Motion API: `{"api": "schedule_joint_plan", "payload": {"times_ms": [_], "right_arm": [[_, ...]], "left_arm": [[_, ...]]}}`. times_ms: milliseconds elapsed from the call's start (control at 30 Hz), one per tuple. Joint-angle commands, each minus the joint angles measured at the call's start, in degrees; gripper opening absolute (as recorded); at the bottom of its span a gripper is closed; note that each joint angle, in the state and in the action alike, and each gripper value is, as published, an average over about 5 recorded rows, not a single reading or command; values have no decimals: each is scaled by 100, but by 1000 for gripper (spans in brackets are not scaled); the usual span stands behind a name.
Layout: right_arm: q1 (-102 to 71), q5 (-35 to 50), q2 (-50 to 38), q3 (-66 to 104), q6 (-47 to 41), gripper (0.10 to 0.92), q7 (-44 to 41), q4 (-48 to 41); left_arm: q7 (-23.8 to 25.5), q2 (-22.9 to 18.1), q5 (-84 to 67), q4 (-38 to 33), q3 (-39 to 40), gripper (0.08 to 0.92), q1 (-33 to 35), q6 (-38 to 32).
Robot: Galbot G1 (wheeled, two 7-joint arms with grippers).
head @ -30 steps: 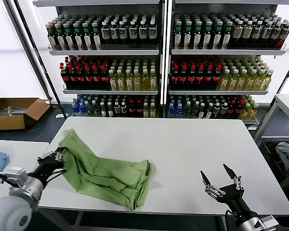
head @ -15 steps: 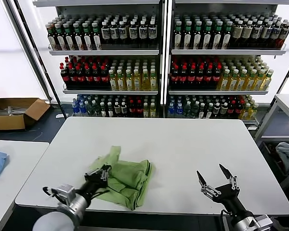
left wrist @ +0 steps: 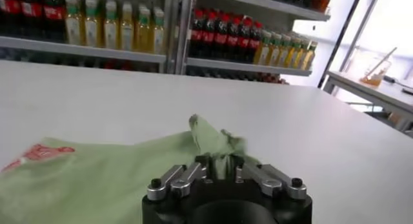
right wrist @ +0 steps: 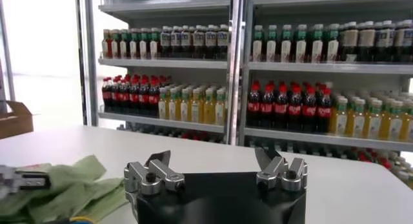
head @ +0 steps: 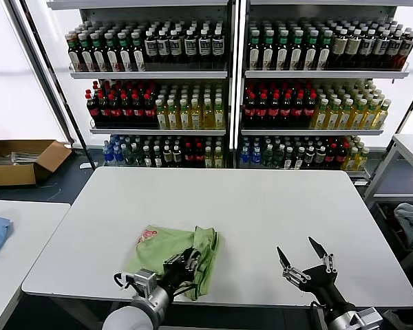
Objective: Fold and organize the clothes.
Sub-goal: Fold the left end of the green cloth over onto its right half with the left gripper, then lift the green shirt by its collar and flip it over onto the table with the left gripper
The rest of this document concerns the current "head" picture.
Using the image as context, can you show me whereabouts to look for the dark bottle white blue label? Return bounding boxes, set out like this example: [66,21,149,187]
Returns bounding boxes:
[156,30,170,65]
[370,30,390,68]
[168,29,183,65]
[211,28,225,65]
[183,29,198,65]
[357,29,377,68]
[383,30,404,68]
[143,30,158,65]
[197,28,212,65]

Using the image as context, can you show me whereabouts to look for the grey side table frame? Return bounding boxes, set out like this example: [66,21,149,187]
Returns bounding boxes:
[363,133,413,272]

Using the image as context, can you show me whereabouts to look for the black storage bin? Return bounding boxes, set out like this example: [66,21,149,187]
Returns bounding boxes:
[374,200,413,256]

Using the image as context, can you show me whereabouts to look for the wrapped metal bars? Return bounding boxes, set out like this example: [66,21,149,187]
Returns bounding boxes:
[5,149,48,166]

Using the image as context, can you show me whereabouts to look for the dark tea bottle green label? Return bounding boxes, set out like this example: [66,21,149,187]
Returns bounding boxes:
[315,29,334,70]
[261,29,276,70]
[275,29,290,70]
[78,32,96,72]
[130,30,147,72]
[301,29,319,70]
[104,31,121,72]
[118,30,134,72]
[66,32,83,72]
[288,29,304,70]
[91,32,108,72]
[247,29,262,70]

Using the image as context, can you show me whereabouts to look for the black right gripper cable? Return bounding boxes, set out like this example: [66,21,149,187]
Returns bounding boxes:
[308,299,323,330]

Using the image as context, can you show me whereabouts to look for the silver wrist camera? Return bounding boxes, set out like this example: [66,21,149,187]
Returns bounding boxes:
[134,267,158,296]
[354,307,385,330]

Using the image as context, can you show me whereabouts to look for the black slanted pole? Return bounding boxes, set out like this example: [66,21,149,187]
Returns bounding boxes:
[17,0,96,169]
[385,67,413,155]

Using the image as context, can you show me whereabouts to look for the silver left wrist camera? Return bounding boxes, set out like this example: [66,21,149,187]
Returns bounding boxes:
[134,267,158,296]

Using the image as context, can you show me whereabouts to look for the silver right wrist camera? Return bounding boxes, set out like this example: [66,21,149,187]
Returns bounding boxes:
[354,307,385,330]

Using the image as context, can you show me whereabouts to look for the grey metal shelf rack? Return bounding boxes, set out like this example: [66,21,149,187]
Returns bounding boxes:
[239,0,411,182]
[46,0,235,168]

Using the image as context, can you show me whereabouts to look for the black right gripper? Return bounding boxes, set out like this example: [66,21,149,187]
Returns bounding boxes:
[276,236,356,312]

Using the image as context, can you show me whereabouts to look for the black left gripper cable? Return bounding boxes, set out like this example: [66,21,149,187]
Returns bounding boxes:
[173,280,198,297]

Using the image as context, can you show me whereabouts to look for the green polo shirt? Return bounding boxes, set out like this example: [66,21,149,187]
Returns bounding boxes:
[123,225,220,303]

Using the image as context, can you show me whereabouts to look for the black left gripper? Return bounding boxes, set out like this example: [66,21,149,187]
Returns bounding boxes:
[160,247,203,298]

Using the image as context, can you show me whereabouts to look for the brown cardboard box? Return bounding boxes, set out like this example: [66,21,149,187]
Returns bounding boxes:
[0,120,73,186]

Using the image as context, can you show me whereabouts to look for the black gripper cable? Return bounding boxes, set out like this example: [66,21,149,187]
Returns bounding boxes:
[173,280,198,297]
[308,299,323,330]

